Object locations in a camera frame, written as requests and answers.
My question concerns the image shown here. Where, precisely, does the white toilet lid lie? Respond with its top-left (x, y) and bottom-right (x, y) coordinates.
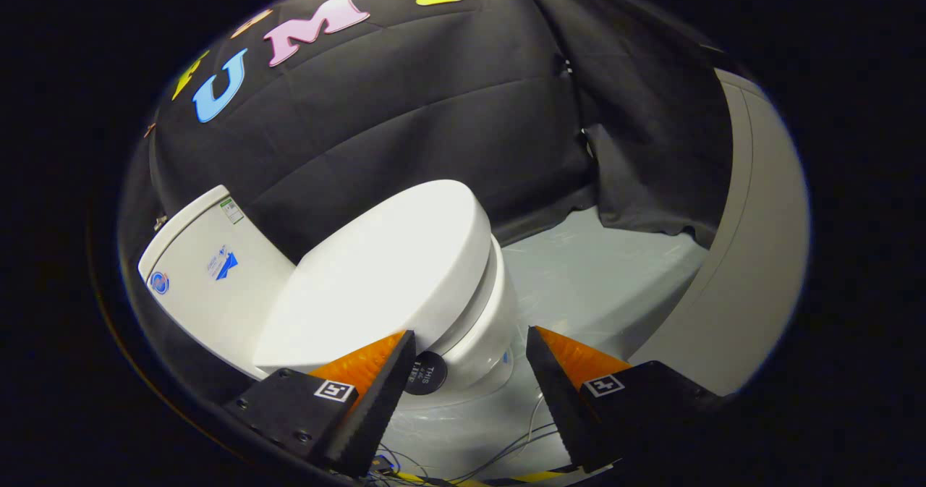
top-left (253, 179), bottom-right (493, 376)

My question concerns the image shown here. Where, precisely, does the yellow black hazard tape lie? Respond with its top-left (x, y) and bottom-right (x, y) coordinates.
top-left (391, 469), bottom-right (572, 487)

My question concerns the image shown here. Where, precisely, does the black backdrop cloth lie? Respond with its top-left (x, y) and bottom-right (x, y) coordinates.
top-left (119, 0), bottom-right (735, 401)

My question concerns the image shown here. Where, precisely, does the black round lid tab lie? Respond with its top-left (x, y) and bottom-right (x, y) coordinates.
top-left (404, 351), bottom-right (448, 396)

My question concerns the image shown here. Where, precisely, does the thin cable bundle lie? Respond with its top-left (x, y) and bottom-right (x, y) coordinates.
top-left (369, 393), bottom-right (572, 485)

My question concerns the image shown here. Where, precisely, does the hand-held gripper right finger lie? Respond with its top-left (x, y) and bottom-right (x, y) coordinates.
top-left (525, 326), bottom-right (724, 473)

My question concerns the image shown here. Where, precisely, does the grey panel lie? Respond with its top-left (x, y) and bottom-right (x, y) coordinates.
top-left (629, 67), bottom-right (811, 397)

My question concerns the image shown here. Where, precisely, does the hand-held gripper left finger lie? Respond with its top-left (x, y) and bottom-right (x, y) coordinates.
top-left (223, 330), bottom-right (418, 479)

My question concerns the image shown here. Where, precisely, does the white ceramic toilet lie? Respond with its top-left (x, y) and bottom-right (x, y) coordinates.
top-left (137, 198), bottom-right (519, 410)

